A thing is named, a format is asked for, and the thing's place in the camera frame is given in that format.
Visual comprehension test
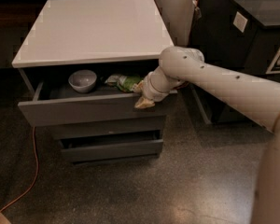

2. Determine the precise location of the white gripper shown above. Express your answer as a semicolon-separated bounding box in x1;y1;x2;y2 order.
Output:
133;72;170;109

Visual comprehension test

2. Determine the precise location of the green rice chip bag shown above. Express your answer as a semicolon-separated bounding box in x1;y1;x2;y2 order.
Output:
105;74;142;92

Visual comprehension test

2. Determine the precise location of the grey top drawer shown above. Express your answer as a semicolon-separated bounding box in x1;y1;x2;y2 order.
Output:
17;63;179;128

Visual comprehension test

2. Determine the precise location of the grey drawer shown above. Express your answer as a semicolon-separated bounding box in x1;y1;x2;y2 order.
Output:
60;131;163;162
49;115;167;141
17;63;179;128

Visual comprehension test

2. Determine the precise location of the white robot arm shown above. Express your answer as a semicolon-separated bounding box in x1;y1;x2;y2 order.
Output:
135;47;280;224

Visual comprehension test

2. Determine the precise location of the grey bottom drawer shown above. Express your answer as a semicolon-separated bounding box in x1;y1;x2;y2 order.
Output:
60;131;163;162

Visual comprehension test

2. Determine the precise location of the grey drawer cabinet white top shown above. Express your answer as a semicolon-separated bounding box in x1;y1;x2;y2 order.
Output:
11;0;175;167

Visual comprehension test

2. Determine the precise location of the grey middle drawer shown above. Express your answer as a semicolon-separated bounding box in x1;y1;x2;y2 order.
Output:
49;115;167;141

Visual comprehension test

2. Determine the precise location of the grey ceramic bowl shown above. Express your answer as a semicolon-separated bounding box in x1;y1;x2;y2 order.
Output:
68;70;97;93

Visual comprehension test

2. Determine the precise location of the dark grey trash cabinet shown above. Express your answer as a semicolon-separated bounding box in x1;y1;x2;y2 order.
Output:
189;0;280;126

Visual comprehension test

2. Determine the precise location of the white wall outlet plate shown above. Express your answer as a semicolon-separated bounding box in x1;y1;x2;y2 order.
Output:
233;12;248;33

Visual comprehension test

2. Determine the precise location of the orange extension cable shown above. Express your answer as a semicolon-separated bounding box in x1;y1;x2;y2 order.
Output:
0;0;209;222

